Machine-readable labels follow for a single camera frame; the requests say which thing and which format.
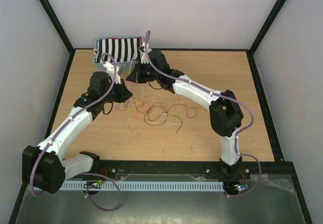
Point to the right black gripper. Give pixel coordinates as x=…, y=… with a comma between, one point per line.
x=137, y=74

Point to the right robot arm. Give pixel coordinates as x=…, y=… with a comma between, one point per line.
x=225, y=113

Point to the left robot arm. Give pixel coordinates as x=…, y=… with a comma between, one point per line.
x=43, y=166

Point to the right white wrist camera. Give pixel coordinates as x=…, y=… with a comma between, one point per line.
x=143, y=53

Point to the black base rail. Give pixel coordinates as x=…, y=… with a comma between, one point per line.
x=207, y=169

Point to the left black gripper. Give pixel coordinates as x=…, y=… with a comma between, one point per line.
x=124, y=92

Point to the black white striped cloth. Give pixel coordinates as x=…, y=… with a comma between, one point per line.
x=122, y=50

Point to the light blue slotted cable duct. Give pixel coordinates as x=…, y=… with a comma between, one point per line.
x=144, y=186

